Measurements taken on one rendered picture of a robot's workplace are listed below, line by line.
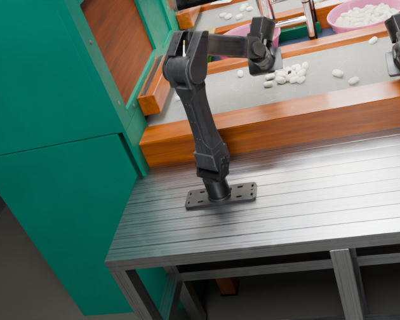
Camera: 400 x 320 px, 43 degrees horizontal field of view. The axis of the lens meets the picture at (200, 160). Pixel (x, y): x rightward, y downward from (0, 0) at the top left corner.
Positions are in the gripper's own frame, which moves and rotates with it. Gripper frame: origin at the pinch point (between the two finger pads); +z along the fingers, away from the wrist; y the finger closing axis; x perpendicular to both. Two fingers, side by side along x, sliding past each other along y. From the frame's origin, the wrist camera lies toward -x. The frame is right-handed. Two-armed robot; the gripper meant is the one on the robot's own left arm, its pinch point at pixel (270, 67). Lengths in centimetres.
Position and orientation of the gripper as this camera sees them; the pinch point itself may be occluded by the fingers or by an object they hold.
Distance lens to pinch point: 166.3
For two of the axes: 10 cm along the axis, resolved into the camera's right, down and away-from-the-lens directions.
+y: -9.4, 1.5, 3.0
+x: 1.3, 9.9, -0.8
